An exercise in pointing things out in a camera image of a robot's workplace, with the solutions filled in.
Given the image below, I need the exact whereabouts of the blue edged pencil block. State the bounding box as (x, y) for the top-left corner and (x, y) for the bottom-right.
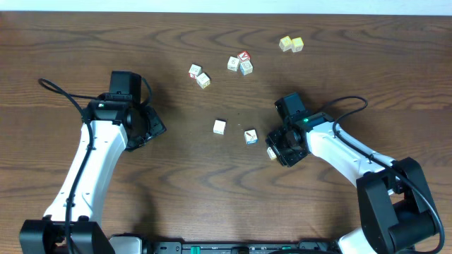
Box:
(244, 129), (258, 145)

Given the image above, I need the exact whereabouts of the yellow edged airplane block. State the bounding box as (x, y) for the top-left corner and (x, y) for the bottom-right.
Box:
(267, 147), (277, 160)

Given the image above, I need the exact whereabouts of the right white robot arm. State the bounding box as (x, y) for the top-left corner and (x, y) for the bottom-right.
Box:
(266, 93), (446, 253)

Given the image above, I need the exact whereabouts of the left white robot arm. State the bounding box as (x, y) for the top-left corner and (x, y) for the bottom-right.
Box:
(19, 71), (166, 253)

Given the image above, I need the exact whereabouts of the plain white wooden block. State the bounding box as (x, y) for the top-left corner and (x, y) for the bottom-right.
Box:
(213, 120), (226, 135)

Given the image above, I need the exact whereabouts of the white block red print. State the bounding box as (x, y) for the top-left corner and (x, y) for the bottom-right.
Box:
(189, 64), (202, 79)

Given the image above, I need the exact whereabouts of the white block yellow edge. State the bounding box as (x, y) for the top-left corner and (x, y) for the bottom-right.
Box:
(196, 73), (211, 89)

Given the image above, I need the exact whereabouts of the blue edged letter block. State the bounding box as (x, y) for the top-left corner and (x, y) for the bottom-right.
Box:
(239, 60), (254, 75)

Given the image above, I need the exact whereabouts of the white block centre cluster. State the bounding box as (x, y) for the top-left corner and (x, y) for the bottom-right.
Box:
(227, 56), (240, 72)

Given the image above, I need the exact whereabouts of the red letter A block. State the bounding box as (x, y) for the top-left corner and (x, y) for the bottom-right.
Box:
(237, 51), (251, 62)

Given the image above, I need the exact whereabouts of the yellow block right of pair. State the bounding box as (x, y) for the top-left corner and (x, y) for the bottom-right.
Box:
(291, 37), (304, 53)

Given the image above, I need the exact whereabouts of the yellow block of pair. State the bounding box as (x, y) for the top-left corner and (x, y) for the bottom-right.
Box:
(291, 37), (304, 53)
(279, 36), (293, 52)

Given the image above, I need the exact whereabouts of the yellow block left of pair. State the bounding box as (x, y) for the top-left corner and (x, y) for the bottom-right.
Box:
(279, 36), (293, 52)

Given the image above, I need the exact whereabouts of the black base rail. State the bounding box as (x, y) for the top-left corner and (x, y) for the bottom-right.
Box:
(142, 241), (342, 254)

